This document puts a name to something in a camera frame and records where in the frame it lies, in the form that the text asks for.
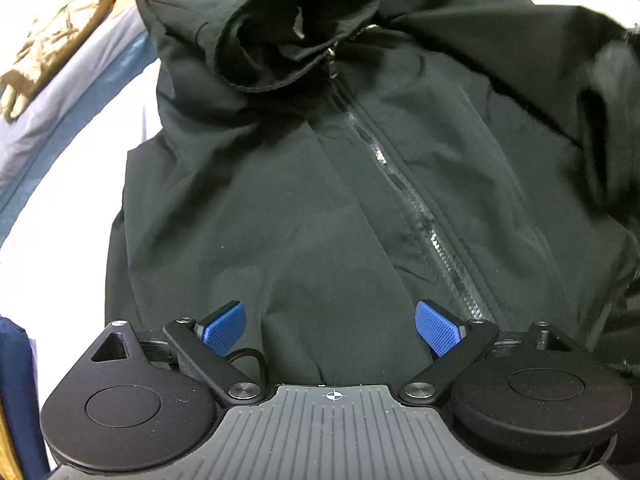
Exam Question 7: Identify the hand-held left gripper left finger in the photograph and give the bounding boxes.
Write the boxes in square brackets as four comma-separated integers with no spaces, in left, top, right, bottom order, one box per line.
[90,300,263,407]

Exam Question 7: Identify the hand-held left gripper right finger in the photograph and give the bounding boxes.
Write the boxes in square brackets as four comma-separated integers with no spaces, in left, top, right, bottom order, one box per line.
[399,300,583,407]

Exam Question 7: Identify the black zip jacket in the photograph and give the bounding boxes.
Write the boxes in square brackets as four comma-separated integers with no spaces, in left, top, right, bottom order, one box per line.
[104,0,640,386]

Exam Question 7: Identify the floral bed sheet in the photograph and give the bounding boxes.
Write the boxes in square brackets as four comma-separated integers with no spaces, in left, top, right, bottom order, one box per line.
[0,0,640,323]

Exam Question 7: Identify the navy cloth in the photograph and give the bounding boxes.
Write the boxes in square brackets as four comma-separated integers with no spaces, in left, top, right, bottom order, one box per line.
[0,314,51,480]

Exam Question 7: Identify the mustard cloth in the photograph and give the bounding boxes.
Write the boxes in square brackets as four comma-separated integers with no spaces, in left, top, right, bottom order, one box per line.
[0,400,23,480]

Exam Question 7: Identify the grey blanket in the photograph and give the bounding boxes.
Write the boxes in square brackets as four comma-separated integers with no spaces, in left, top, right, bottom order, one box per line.
[0,5,157,186]

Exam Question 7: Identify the brown jacket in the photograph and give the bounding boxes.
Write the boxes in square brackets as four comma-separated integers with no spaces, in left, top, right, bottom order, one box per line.
[0,0,135,123]

